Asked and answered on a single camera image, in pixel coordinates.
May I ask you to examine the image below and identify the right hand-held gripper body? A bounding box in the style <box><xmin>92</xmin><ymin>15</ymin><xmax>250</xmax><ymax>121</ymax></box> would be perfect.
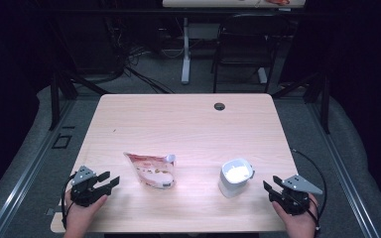
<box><xmin>269</xmin><ymin>174</ymin><xmax>323</xmax><ymax>216</ymax></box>

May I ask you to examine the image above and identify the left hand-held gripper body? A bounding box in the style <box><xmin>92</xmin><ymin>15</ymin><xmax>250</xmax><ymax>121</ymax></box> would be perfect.
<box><xmin>69</xmin><ymin>165</ymin><xmax>106</xmax><ymax>208</ymax></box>

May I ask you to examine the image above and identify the red and clear plastic pouch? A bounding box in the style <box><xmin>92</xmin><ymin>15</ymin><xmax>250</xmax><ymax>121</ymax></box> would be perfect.
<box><xmin>123</xmin><ymin>152</ymin><xmax>178</xmax><ymax>190</ymax></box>

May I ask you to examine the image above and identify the person's left hand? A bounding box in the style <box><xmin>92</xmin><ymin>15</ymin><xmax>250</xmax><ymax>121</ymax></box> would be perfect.
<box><xmin>63</xmin><ymin>189</ymin><xmax>109</xmax><ymax>231</ymax></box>

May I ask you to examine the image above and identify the person's right hand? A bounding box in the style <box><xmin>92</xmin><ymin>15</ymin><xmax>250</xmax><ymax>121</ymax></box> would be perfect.
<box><xmin>271</xmin><ymin>193</ymin><xmax>319</xmax><ymax>234</ymax></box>

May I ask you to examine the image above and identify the black metal stand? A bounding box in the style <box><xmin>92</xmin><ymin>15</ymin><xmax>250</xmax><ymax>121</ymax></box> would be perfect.
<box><xmin>48</xmin><ymin>70</ymin><xmax>110</xmax><ymax>132</ymax></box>
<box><xmin>271</xmin><ymin>70</ymin><xmax>331</xmax><ymax>135</ymax></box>

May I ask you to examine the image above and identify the white desk leg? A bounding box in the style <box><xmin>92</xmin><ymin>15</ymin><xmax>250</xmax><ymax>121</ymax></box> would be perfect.
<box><xmin>181</xmin><ymin>17</ymin><xmax>192</xmax><ymax>85</ymax></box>
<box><xmin>257</xmin><ymin>66</ymin><xmax>269</xmax><ymax>84</ymax></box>

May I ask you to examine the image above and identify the black folding chair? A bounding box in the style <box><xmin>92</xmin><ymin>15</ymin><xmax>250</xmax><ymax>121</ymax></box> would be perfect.
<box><xmin>211</xmin><ymin>13</ymin><xmax>292</xmax><ymax>94</ymax></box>

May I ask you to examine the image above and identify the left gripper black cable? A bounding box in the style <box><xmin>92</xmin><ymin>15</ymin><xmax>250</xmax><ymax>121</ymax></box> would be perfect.
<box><xmin>61</xmin><ymin>175</ymin><xmax>77</xmax><ymax>230</ymax></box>

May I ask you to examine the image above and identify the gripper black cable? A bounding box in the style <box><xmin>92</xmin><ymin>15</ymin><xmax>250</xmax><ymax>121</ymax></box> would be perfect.
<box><xmin>290</xmin><ymin>148</ymin><xmax>327</xmax><ymax>232</ymax></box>
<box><xmin>61</xmin><ymin>175</ymin><xmax>77</xmax><ymax>230</ymax></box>

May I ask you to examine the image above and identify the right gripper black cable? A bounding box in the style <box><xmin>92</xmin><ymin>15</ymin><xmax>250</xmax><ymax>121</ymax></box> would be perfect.
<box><xmin>290</xmin><ymin>148</ymin><xmax>327</xmax><ymax>232</ymax></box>

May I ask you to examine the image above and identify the black floor outlet frame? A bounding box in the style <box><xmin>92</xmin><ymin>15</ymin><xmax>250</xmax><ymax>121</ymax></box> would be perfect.
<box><xmin>52</xmin><ymin>133</ymin><xmax>73</xmax><ymax>150</ymax></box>

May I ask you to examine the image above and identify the aluminium floor rail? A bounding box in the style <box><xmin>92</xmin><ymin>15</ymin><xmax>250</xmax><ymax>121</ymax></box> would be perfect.
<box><xmin>0</xmin><ymin>98</ymin><xmax>77</xmax><ymax>238</ymax></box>
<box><xmin>307</xmin><ymin>98</ymin><xmax>381</xmax><ymax>238</ymax></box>

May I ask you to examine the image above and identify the bundle of black floor cables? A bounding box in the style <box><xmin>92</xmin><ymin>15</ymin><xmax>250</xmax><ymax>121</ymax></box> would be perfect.
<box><xmin>102</xmin><ymin>16</ymin><xmax>177</xmax><ymax>95</ymax></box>

